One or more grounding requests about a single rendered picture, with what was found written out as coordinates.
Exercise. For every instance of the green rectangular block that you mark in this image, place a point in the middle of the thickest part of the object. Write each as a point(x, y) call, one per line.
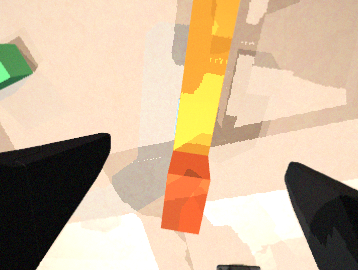
point(13, 66)

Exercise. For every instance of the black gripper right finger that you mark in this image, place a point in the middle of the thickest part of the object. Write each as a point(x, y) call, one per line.
point(327, 210)

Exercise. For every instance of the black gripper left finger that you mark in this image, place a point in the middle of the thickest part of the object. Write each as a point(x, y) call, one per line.
point(40, 189)

